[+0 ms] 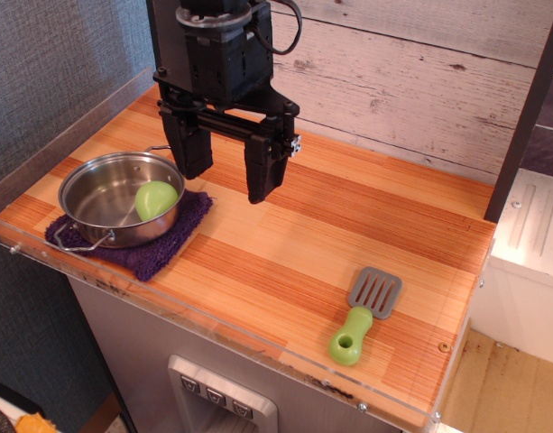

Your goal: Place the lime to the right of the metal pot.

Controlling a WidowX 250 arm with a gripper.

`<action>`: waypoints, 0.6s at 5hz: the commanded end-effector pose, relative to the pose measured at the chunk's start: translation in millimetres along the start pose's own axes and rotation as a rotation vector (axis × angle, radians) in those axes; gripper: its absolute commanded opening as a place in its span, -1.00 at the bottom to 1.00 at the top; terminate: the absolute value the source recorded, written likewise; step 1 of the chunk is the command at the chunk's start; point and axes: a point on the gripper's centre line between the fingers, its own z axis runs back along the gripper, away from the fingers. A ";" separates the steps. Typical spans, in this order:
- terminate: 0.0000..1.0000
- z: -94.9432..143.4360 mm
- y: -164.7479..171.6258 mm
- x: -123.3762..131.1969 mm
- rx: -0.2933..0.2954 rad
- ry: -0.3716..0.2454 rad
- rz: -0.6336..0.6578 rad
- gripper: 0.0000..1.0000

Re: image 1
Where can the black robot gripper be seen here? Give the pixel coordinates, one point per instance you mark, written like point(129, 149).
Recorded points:
point(214, 68)

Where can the green toy pear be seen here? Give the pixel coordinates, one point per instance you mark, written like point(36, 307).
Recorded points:
point(154, 198)

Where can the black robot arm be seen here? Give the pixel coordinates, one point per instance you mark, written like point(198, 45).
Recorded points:
point(214, 69)

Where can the stainless steel pot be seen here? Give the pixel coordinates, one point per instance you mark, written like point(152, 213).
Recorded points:
point(98, 196)

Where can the purple cloth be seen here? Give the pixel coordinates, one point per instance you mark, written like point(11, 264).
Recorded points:
point(147, 260)

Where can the grey green toy spatula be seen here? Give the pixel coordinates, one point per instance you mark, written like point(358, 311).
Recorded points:
point(373, 296)

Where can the grey toy fridge cabinet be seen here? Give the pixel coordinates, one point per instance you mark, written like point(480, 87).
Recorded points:
point(174, 380)

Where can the clear acrylic table guard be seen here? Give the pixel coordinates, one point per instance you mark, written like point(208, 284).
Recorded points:
point(271, 281)

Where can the white toy sink unit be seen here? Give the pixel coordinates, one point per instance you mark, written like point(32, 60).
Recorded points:
point(513, 303)

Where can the orange yellow object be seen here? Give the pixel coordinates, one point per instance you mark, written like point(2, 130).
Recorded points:
point(34, 423)

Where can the dark vertical post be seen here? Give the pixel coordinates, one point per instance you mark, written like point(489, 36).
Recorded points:
point(538, 91)

